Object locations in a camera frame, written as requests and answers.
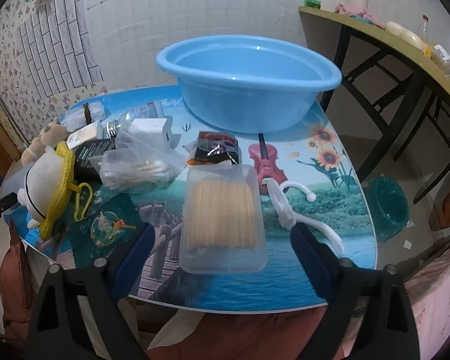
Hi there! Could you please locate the yellow carabiner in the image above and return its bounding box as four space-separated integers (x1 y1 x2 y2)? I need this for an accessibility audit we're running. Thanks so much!
73 182 94 221

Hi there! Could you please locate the yellow-top folding side table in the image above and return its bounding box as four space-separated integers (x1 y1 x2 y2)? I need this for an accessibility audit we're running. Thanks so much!
298 5 450 205

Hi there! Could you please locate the red and black snack packet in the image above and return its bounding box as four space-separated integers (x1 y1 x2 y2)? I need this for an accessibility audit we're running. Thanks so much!
187 131 241 166

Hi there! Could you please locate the pink printed blanket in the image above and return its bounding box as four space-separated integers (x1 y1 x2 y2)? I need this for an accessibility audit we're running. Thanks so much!
403 232 450 360

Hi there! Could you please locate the clear bag of cotton swabs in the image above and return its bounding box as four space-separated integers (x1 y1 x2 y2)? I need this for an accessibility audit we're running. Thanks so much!
98 127 186 195

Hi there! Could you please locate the labelled plastic bottle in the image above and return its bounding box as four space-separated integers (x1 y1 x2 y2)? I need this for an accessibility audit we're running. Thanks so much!
431 44 450 76

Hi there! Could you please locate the clear bottle with metal neck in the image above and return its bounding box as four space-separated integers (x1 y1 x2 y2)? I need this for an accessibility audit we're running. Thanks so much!
105 101 166 139

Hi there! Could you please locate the clear glass bottle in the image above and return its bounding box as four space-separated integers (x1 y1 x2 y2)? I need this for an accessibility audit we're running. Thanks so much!
418 15 432 44

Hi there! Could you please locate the green printed pouch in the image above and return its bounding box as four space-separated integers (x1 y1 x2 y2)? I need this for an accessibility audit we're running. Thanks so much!
58 197 147 271

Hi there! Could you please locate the white plastic hook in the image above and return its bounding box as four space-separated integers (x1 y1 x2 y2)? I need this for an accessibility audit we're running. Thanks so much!
262 178 345 254

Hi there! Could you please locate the pink cloth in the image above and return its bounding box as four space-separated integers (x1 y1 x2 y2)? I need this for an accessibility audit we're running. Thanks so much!
335 2 383 27

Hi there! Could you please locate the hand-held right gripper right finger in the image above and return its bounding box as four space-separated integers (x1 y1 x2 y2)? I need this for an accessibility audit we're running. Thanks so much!
289 222 422 360

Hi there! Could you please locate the white charger adapter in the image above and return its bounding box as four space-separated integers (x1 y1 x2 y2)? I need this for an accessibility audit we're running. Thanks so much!
129 117 181 147

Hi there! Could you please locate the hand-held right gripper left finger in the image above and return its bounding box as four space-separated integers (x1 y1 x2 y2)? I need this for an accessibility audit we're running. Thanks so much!
24 222 158 360

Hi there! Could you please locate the clear plastic toothpick box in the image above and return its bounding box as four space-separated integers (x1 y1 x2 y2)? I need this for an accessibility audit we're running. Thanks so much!
179 164 268 274

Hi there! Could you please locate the green trash bin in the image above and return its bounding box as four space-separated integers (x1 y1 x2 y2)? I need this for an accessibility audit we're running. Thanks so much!
367 177 410 241

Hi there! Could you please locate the small white box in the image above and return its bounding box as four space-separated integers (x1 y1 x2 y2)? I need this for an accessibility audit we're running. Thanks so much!
65 121 104 149

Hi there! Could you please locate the white bun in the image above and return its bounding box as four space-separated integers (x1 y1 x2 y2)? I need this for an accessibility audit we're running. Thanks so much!
403 30 428 51
384 20 409 38

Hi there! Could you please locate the white plush toy yellow hat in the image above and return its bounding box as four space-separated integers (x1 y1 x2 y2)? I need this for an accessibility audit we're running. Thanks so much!
17 142 77 241

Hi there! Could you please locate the wooden door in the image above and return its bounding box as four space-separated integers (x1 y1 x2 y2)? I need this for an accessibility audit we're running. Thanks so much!
0 94 23 175

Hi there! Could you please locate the blue plastic basin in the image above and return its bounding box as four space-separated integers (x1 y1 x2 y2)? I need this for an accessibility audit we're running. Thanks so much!
156 35 343 134

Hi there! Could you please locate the scenic printed desktop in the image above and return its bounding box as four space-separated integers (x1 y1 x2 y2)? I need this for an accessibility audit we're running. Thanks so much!
0 84 379 312

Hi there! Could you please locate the brown plush toy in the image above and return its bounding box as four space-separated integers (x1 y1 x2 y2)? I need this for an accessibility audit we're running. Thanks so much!
21 118 70 166

